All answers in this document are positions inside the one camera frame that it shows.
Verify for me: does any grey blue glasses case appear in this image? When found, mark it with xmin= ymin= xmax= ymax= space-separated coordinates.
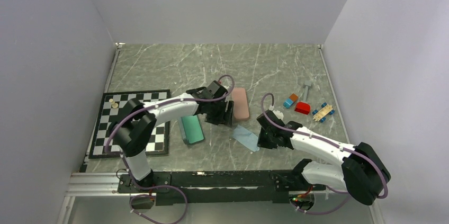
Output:
xmin=178 ymin=115 xmax=205 ymax=145

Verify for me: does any purple cable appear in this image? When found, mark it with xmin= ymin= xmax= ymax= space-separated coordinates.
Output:
xmin=104 ymin=74 xmax=235 ymax=224
xmin=260 ymin=92 xmax=389 ymax=216

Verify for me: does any pink glasses case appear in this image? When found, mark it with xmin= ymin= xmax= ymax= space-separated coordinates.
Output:
xmin=231 ymin=87 xmax=250 ymax=121

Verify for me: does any grey toy hammer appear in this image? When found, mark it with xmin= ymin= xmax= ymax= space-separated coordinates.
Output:
xmin=302 ymin=80 xmax=312 ymax=103

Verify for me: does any black white chessboard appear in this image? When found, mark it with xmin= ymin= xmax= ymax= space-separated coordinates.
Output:
xmin=88 ymin=89 xmax=171 ymax=159

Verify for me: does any wooden toy car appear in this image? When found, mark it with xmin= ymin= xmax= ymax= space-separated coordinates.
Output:
xmin=312 ymin=102 xmax=335 ymax=123

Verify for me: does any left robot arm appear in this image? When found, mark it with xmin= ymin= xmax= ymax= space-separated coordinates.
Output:
xmin=109 ymin=80 xmax=234 ymax=192

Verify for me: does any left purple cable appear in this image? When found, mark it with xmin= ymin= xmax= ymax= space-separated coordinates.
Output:
xmin=104 ymin=74 xmax=235 ymax=224

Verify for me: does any aluminium frame rail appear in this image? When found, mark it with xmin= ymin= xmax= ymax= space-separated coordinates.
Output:
xmin=65 ymin=173 xmax=119 ymax=196

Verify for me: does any red toy block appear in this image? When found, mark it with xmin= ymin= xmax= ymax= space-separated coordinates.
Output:
xmin=294 ymin=102 xmax=311 ymax=115

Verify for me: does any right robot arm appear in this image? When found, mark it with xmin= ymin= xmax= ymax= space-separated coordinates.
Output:
xmin=257 ymin=111 xmax=391 ymax=205

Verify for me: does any blue orange toy block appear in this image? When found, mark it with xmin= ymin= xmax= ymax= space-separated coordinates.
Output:
xmin=283 ymin=94 xmax=298 ymax=109

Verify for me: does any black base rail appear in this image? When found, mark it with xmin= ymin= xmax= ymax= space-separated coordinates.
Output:
xmin=117 ymin=169 xmax=327 ymax=206

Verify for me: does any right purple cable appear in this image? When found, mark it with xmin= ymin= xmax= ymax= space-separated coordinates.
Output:
xmin=260 ymin=92 xmax=389 ymax=216

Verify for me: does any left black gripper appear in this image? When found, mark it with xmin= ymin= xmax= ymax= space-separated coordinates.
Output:
xmin=205 ymin=99 xmax=234 ymax=128

